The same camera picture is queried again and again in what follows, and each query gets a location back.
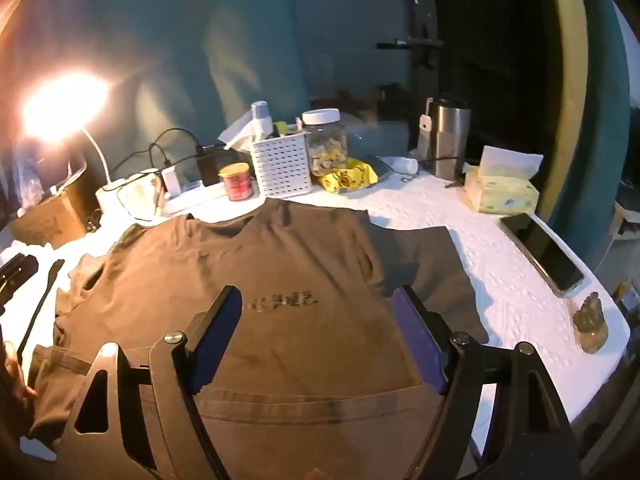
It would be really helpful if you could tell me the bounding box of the cream cartoon mug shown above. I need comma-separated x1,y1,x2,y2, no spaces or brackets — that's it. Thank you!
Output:
120,172,166,221

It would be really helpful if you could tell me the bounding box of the clear plastic bag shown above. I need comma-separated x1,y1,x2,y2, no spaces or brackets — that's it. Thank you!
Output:
7,132,48,208

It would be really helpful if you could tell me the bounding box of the white power strip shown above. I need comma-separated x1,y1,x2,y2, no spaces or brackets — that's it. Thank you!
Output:
162,180,261,216

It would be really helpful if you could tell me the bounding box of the printed cardboard box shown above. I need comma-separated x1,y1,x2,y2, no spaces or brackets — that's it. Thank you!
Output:
7,160,101,251

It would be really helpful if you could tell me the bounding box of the brown printed t-shirt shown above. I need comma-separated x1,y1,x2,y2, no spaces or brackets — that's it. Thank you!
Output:
27,199,491,480

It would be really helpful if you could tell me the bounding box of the yellow snack bag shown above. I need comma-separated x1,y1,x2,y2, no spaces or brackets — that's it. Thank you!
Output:
316,157,378,193

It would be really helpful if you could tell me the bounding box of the white perforated basket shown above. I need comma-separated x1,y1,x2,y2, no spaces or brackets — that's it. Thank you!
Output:
250,130,315,197

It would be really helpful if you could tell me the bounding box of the red can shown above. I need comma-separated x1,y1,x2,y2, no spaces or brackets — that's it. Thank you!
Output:
218,162,258,202

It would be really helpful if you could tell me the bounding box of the white lamp base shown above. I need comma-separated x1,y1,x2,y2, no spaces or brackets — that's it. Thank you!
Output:
20,72,151,218

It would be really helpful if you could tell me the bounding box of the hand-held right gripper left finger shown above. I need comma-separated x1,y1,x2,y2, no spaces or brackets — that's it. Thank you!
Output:
52,285,243,480

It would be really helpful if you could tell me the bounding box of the green tissue box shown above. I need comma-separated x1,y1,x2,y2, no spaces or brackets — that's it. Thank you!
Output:
464,145,545,215

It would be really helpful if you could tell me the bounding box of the white spray bottle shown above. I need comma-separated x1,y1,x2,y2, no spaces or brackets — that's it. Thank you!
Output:
251,101,274,140

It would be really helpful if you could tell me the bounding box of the glass jar with white lid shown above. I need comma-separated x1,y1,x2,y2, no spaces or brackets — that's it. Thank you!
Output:
301,109,349,178

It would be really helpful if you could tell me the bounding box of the black charger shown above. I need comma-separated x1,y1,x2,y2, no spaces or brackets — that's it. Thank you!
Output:
196,144,226,188

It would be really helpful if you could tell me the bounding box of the black charger cable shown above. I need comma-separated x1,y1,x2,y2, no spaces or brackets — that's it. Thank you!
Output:
149,127,211,171

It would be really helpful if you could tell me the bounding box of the white textured tablecloth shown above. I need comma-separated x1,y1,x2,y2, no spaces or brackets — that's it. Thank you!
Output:
0,157,631,461

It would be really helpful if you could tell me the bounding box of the smartphone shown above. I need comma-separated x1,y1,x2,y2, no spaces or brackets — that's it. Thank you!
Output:
499,212,586,298

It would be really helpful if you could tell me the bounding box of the crumpled white tissue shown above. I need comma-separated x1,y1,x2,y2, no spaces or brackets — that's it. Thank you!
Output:
218,110,261,152

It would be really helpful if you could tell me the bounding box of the white charger adapter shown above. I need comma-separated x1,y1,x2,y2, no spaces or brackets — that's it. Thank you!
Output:
161,166,182,197

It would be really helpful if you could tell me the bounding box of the black strap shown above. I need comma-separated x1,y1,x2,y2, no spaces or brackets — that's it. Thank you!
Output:
16,259,67,367

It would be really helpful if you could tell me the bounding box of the person's left hand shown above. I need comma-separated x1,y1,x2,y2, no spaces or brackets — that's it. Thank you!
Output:
0,341,38,403

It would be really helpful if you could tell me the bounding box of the steel tumbler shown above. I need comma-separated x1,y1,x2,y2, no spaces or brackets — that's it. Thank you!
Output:
425,96,472,180

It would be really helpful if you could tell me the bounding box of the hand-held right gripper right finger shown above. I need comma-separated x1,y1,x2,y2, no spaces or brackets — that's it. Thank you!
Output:
392,285,583,480

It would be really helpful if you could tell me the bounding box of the dark flat device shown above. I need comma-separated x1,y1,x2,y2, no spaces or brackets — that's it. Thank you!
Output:
365,154,397,181

